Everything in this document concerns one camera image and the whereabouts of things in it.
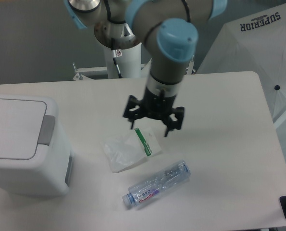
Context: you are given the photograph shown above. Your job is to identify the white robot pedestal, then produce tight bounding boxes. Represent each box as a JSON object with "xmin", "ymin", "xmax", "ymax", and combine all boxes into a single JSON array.
[{"xmin": 72, "ymin": 19, "xmax": 158, "ymax": 81}]

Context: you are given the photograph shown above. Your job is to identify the white umbrella with lettering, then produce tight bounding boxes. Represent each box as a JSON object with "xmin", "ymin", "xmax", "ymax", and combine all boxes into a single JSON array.
[{"xmin": 197, "ymin": 3, "xmax": 286, "ymax": 128}]

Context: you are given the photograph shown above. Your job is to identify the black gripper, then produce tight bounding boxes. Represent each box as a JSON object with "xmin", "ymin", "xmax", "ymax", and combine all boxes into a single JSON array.
[{"xmin": 123, "ymin": 88, "xmax": 184, "ymax": 137}]

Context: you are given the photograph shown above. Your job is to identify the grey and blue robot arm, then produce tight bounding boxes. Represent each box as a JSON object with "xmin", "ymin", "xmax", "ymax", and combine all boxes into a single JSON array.
[{"xmin": 64, "ymin": 0, "xmax": 227, "ymax": 132}]

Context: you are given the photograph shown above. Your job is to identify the clear plastic water bottle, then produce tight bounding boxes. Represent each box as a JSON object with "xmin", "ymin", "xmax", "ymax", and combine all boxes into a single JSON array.
[{"xmin": 122, "ymin": 160, "xmax": 191, "ymax": 208}]

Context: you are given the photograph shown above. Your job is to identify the white trash can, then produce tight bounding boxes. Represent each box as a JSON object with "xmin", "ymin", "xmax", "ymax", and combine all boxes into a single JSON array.
[{"xmin": 0, "ymin": 94, "xmax": 74, "ymax": 197}]

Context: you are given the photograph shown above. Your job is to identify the clear plastic bag green label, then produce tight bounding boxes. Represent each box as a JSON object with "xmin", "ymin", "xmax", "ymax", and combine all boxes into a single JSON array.
[{"xmin": 101, "ymin": 127, "xmax": 162, "ymax": 173}]

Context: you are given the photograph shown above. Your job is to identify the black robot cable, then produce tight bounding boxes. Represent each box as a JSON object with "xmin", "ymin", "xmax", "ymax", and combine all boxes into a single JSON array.
[{"xmin": 110, "ymin": 37, "xmax": 123, "ymax": 79}]

